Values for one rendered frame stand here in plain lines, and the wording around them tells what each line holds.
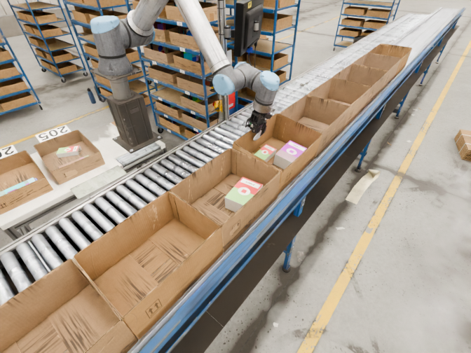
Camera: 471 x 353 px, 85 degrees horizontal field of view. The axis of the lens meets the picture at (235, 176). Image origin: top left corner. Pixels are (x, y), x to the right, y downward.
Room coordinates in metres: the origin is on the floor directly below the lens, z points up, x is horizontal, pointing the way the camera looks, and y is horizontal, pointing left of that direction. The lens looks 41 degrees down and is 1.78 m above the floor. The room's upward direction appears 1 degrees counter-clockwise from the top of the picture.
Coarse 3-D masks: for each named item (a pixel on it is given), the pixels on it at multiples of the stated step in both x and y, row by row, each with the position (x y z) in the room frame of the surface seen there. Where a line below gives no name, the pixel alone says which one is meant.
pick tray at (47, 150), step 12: (72, 132) 1.57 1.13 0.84; (36, 144) 1.42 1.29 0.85; (48, 144) 1.46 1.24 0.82; (60, 144) 1.50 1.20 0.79; (72, 144) 1.54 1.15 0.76; (84, 144) 1.54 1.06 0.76; (48, 156) 1.41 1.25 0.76; (72, 156) 1.40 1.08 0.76; (96, 156) 1.30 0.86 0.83; (48, 168) 1.16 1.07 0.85; (60, 168) 1.16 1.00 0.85; (72, 168) 1.20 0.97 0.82; (84, 168) 1.24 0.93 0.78; (60, 180) 1.14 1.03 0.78
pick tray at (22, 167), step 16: (0, 160) 1.26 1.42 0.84; (16, 160) 1.30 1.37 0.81; (32, 160) 1.31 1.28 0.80; (0, 176) 1.20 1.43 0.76; (16, 176) 1.20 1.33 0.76; (32, 176) 1.20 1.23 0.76; (16, 192) 0.98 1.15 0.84; (32, 192) 1.03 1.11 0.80; (48, 192) 1.07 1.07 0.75; (0, 208) 0.92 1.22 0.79
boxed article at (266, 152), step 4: (264, 148) 1.18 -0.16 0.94; (268, 148) 1.18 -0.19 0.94; (272, 148) 1.18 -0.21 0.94; (260, 152) 1.15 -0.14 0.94; (264, 152) 1.15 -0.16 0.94; (268, 152) 1.15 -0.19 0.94; (272, 152) 1.15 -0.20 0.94; (260, 156) 1.11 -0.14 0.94; (264, 156) 1.11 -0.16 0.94; (268, 156) 1.12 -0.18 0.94; (272, 156) 1.15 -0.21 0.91
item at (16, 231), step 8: (152, 152) 1.49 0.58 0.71; (160, 152) 1.52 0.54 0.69; (136, 160) 1.39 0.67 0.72; (144, 160) 1.42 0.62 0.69; (128, 168) 1.33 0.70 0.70; (64, 200) 1.04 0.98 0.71; (72, 200) 1.06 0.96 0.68; (48, 208) 0.98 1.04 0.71; (56, 208) 1.00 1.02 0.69; (32, 216) 0.92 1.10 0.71; (40, 216) 0.94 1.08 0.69; (16, 224) 0.87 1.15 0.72; (24, 224) 0.88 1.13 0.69; (8, 232) 0.83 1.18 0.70; (16, 232) 0.85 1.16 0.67; (24, 232) 1.03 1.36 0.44
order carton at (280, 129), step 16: (272, 128) 1.33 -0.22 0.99; (288, 128) 1.28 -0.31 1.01; (304, 128) 1.22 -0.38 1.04; (240, 144) 1.10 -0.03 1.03; (256, 144) 1.22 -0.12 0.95; (272, 144) 1.26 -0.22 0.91; (304, 144) 1.21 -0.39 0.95; (272, 160) 1.13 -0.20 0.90; (304, 160) 1.04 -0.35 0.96; (288, 176) 0.92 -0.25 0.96
